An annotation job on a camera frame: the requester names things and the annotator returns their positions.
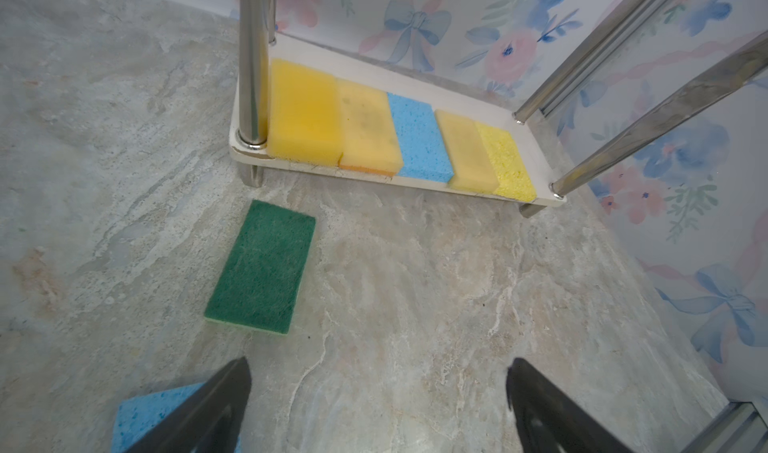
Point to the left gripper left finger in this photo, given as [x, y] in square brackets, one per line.
[212, 424]

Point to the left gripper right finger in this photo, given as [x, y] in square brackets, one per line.
[547, 420]

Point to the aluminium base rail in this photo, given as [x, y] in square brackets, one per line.
[737, 428]

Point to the tan yellow orange-backed sponge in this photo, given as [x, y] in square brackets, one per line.
[370, 142]

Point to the white two-tier shelf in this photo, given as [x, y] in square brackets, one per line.
[258, 47]

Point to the dark green scouring sponge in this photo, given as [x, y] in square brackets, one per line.
[260, 281]

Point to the blue sponge left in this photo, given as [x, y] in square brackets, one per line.
[137, 416]

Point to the large blue sponge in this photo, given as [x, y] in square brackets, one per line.
[420, 141]

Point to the bright yellow sponge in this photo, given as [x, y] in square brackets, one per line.
[304, 118]

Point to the yellow-green sponge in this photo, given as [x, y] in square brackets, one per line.
[513, 179]

